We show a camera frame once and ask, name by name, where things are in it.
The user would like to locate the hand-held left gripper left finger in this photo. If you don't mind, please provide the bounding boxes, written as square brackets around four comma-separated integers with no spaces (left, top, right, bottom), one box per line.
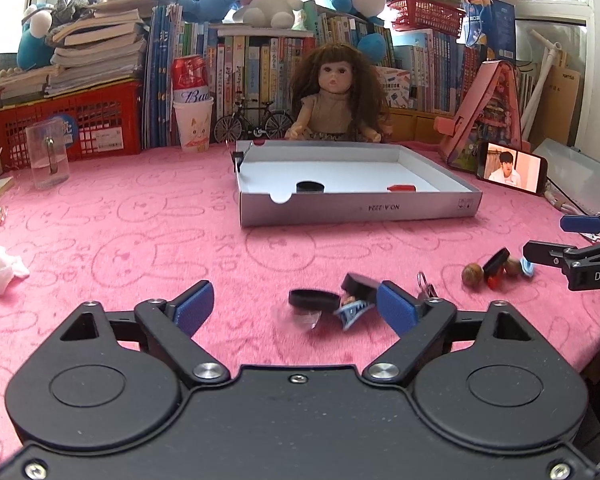
[60,280,231,386]

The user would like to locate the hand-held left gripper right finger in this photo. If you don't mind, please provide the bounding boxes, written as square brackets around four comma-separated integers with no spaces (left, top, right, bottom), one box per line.
[362,281,531,386]

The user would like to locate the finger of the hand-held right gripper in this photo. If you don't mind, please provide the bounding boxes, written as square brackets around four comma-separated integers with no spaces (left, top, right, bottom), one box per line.
[560,210,600,238]
[522,240,581,268]

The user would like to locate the black binder clip silver handles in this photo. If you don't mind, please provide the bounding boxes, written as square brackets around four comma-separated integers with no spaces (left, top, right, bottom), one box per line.
[416,271,438,306]

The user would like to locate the clear plastic piece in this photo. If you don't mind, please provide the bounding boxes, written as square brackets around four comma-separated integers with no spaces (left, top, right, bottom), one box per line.
[285,307,323,332]

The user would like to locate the grey cardboard box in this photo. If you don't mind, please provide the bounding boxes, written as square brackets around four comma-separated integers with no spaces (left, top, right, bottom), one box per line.
[232,140,482,228]

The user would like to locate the blue decorated hair clip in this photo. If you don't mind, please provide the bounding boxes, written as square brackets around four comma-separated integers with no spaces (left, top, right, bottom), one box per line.
[333,296,373,331]

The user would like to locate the grey translucent folder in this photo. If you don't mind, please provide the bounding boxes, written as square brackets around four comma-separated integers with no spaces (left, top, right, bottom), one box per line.
[532,139,600,216]

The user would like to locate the black smartphone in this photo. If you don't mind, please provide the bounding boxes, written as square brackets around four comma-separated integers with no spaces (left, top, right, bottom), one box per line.
[476,140,549,197]

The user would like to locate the pink rabbit-print tablecloth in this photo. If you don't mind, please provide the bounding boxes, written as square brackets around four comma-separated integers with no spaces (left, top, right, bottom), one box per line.
[0,140,600,466]

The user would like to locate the brown cardboard sheet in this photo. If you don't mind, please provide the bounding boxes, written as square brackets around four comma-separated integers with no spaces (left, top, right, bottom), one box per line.
[527,52,581,151]

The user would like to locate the pink toy house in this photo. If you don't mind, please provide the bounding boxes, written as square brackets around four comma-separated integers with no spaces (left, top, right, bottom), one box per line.
[434,60,533,171]

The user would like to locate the white plastic pipes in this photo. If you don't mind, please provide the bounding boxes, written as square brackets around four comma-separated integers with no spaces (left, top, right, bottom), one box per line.
[520,27,568,133]

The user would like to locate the white cartoon paper cup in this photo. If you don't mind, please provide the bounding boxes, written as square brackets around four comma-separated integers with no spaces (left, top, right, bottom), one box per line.
[172,97,215,152]

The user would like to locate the miniature black bicycle model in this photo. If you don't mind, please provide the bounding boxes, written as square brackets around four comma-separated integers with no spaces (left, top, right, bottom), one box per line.
[214,97,296,143]

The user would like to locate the red plastic crate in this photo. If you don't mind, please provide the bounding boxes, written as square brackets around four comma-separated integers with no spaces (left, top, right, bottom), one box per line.
[0,80,145,171]

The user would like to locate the clear glass mug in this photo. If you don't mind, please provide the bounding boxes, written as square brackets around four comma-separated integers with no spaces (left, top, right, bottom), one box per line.
[25,119,71,191]

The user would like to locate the row of blue-spined books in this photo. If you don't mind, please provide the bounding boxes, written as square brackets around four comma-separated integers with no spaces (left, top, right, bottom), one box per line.
[392,27,481,113]

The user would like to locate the blue paper bag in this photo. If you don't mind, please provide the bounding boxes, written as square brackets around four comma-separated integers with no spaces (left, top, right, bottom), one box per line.
[460,0,518,63]

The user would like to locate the white printed stationery box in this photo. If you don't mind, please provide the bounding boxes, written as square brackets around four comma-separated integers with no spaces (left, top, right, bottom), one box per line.
[377,66,412,110]

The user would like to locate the brown-haired doll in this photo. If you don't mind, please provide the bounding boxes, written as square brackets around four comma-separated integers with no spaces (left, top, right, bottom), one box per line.
[285,42,393,143]

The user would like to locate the red beverage can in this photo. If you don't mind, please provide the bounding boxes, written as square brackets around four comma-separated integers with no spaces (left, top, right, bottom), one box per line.
[172,54,211,103]

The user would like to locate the row of blue booklets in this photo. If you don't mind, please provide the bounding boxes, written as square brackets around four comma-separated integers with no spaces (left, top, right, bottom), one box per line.
[141,4,183,150]

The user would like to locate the row of upright books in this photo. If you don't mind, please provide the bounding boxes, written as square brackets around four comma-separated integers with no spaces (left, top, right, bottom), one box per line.
[177,0,396,121]

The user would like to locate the red plastic basket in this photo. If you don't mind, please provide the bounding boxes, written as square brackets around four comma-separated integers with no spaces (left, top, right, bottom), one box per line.
[387,0,466,38]

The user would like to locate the stack of worn books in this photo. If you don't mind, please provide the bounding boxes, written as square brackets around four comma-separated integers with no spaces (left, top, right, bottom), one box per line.
[0,0,148,106]

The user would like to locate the light blue plush toy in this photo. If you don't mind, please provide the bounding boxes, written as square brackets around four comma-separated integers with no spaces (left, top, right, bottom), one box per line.
[177,0,248,23]

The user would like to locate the blue white plush toy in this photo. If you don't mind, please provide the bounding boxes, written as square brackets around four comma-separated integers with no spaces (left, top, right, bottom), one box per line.
[16,2,58,71]

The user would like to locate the grey plastic bag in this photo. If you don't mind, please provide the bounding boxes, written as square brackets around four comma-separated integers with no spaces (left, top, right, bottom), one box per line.
[55,0,106,23]

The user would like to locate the white cable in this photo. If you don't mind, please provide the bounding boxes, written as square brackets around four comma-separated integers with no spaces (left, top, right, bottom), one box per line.
[544,182,588,216]

